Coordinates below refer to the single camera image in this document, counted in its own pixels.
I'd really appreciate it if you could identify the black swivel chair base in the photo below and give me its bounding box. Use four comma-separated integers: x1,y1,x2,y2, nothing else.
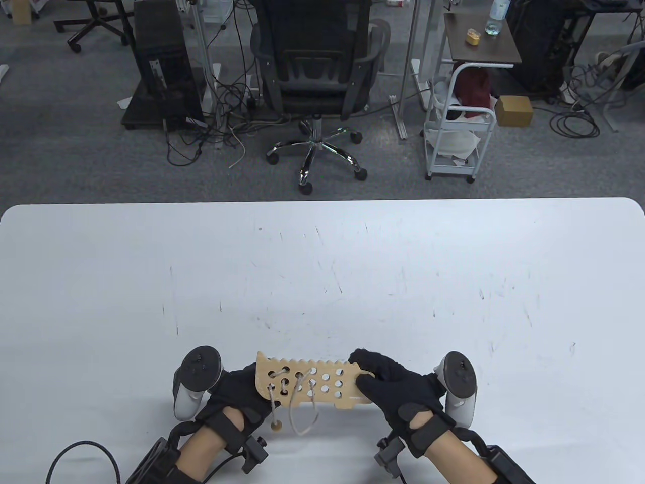
53,0,134,54

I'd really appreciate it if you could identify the cream rope with wooden needle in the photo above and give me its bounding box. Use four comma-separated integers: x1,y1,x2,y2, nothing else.
266,368,320,437

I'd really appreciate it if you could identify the dark brown side table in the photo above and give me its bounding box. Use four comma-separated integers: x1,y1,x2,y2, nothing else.
443,11,523,69

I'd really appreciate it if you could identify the black grey hand controller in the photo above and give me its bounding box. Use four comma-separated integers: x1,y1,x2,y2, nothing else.
173,346,223,420
434,351,478,425

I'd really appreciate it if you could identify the white rolling cart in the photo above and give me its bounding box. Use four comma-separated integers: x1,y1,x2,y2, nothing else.
423,63,498,184

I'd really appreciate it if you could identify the person's left hand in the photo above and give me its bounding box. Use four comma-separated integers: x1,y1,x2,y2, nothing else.
196,362,273,452

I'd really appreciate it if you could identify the black grey left hand controller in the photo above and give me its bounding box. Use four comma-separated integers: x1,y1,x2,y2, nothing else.
173,346,223,420

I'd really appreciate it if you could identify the clear water bottle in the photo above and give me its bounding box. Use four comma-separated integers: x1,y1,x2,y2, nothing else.
485,0,510,36

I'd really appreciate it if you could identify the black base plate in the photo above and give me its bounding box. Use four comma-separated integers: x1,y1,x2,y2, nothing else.
121,78,207,133

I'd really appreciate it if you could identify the thin white floor cable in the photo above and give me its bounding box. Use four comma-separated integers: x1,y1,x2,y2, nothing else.
228,125,247,170

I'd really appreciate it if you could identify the dark red bag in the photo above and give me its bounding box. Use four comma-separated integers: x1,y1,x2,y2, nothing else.
454,67,492,120

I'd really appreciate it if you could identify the black left glove sensor module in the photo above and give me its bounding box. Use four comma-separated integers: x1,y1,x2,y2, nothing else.
239,436,269,473

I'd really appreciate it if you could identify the black grey right hand controller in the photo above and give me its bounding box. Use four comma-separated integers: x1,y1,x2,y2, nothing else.
434,351,478,425

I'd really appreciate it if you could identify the person's right forearm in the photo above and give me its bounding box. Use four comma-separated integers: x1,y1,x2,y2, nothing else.
411,413,499,484

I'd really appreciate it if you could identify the thin black left glove cable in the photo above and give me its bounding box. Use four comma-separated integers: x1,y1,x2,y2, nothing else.
204,451,245,484

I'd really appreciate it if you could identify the black equipment cabinet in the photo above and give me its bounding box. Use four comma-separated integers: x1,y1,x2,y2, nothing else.
505,0,579,97

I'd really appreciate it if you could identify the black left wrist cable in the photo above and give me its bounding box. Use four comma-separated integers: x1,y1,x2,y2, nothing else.
46,441,121,484

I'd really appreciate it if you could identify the black glove sensor module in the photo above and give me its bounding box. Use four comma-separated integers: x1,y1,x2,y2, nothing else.
239,436,269,473
374,438,406,478

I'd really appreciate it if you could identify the white cloth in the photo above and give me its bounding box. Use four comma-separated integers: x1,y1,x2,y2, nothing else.
427,126,480,158

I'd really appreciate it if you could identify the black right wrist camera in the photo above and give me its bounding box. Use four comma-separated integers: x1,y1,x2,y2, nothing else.
481,444,537,484

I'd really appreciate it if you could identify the clear plastic box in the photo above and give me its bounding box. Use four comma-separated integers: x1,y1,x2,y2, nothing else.
201,0,236,24

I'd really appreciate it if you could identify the person's left forearm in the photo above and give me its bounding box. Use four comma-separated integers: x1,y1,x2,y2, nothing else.
176,408,245,484

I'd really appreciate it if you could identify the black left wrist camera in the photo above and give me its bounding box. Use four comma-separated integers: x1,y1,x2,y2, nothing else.
126,438,200,484

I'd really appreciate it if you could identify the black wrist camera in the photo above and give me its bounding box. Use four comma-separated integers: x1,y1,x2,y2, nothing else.
481,444,537,484
126,438,200,484

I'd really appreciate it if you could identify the grey desk leg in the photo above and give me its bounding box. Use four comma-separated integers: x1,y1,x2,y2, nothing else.
579,40,645,133

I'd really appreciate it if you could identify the black mesh office chair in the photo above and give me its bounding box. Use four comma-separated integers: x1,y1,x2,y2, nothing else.
250,0,391,196

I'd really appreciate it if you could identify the brown cardboard box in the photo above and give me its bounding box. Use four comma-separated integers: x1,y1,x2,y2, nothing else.
494,94,534,128

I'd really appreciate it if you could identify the black computer tower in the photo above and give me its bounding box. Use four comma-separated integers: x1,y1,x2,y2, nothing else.
132,0,205,127

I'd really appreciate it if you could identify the person's right hand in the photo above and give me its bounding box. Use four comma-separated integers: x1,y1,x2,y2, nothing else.
349,349,479,458

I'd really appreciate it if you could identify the wooden crocodile lacing toy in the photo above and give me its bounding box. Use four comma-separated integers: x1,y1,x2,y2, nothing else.
255,351,376,410

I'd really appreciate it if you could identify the tangle of black floor cables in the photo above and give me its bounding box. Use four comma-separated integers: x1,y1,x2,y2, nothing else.
162,60,283,167

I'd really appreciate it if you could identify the coil of black cable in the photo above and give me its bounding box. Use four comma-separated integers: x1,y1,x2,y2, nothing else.
548,107,602,140

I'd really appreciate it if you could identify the black right glove sensor module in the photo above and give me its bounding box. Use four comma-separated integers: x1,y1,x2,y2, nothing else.
374,438,406,478

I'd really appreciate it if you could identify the aluminium frame post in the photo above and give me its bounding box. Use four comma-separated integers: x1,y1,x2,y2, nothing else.
187,0,223,150
398,0,423,141

